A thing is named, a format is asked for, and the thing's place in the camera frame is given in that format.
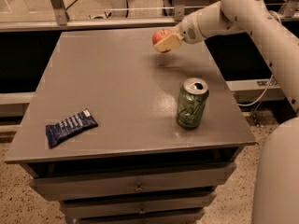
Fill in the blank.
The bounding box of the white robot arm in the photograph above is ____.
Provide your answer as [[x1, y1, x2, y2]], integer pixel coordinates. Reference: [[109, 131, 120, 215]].
[[153, 0, 299, 224]]

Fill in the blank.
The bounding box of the grey drawer cabinet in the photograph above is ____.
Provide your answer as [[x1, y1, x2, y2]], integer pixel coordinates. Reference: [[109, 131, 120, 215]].
[[5, 28, 255, 224]]

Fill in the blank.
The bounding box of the grey metal railing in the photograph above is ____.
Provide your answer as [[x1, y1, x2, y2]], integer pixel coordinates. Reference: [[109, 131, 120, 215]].
[[0, 0, 299, 34]]

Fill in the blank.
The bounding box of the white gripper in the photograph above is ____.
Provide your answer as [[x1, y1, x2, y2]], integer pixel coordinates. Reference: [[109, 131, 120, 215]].
[[157, 11, 206, 52]]

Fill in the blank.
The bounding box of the blue rxbar wrapper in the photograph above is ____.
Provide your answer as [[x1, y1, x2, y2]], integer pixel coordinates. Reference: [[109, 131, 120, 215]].
[[46, 109, 98, 148]]

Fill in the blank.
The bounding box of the green soda can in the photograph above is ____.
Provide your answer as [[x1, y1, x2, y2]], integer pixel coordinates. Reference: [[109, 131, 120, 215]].
[[177, 77, 209, 129]]

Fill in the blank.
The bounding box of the white cable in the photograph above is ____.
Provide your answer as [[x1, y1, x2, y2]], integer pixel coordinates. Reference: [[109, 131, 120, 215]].
[[236, 74, 275, 108]]

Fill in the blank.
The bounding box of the red apple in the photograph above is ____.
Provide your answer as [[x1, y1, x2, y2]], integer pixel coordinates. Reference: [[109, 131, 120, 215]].
[[151, 29, 171, 53]]

